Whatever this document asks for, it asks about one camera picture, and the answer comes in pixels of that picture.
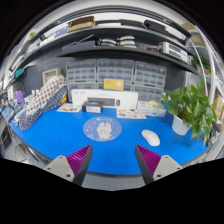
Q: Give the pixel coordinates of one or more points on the grey drawer organizer left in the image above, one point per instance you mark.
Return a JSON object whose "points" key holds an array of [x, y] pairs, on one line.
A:
{"points": [[81, 75]]}

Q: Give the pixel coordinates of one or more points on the purple figurine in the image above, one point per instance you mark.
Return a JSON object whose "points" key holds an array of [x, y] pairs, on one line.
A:
{"points": [[19, 97]]}

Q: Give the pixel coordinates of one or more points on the white keyboard box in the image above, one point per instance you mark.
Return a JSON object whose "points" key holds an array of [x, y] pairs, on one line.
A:
{"points": [[110, 99]]}

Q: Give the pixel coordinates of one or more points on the patterned fabric bag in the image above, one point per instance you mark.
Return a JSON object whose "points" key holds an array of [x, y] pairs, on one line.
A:
{"points": [[48, 98]]}

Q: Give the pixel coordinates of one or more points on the round light blue mouse pad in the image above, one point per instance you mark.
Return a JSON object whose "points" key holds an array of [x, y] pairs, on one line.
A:
{"points": [[102, 128]]}

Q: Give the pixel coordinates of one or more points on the illustrated card right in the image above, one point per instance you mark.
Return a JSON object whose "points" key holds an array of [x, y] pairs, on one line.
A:
{"points": [[129, 114]]}

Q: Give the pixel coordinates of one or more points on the blue desk mat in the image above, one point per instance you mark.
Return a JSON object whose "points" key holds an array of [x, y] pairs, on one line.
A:
{"points": [[61, 133]]}

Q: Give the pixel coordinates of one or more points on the green potted plant white pot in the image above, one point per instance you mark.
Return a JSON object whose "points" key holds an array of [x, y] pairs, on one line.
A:
{"points": [[193, 108]]}

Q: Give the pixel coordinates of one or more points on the illustrated card left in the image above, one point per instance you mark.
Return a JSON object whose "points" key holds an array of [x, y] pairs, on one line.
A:
{"points": [[69, 108]]}

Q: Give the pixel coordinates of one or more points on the cardboard box on shelf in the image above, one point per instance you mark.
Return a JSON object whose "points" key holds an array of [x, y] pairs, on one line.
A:
{"points": [[81, 23]]}

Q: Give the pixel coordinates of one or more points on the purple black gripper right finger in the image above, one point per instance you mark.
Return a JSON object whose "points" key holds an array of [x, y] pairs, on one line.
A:
{"points": [[154, 167]]}

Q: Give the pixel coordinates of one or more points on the grey drawer organizer middle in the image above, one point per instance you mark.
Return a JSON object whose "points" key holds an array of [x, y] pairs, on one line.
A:
{"points": [[115, 69]]}

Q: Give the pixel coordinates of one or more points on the white computer mouse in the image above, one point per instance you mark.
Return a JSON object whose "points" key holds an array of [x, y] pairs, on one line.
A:
{"points": [[151, 137]]}

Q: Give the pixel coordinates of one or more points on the illustrated card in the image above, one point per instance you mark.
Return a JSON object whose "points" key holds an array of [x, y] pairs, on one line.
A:
{"points": [[129, 114], [69, 108]]}

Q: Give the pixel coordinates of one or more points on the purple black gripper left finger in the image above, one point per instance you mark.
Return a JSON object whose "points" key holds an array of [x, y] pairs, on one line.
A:
{"points": [[72, 167]]}

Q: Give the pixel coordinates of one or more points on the white electronic device on shelf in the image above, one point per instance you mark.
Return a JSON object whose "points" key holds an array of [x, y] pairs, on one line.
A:
{"points": [[176, 52]]}

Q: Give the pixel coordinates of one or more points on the dark wall shelf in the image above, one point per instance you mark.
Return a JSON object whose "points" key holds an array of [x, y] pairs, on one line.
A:
{"points": [[142, 36]]}

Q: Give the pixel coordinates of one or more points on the grey drawer organizer right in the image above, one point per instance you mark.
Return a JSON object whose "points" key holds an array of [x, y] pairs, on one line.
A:
{"points": [[149, 81]]}

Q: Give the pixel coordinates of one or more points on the small black white box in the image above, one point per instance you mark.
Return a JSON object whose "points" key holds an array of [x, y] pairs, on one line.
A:
{"points": [[92, 107]]}

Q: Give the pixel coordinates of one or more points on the yellow card box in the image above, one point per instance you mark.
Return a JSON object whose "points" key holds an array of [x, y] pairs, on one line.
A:
{"points": [[113, 84]]}

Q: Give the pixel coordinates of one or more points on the grey drawer organizer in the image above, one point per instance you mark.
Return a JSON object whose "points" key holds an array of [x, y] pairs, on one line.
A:
{"points": [[149, 81], [81, 75], [115, 69]]}

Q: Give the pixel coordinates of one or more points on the clear plastic container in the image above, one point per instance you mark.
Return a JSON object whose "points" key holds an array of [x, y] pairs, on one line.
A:
{"points": [[151, 108]]}

